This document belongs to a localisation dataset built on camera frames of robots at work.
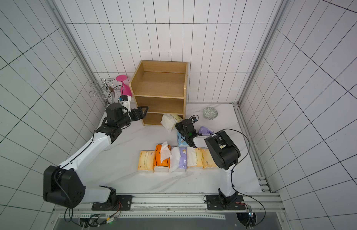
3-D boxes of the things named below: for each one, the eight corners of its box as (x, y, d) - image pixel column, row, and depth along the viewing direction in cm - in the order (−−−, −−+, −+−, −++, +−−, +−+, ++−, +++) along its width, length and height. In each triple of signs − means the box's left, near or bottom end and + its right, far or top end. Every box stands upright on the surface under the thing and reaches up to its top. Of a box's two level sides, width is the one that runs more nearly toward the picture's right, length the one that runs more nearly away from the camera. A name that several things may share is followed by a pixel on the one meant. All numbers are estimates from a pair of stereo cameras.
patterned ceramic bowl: (203, 120, 110) (204, 116, 107) (202, 110, 117) (203, 107, 113) (217, 120, 110) (218, 116, 107) (215, 110, 117) (216, 107, 113)
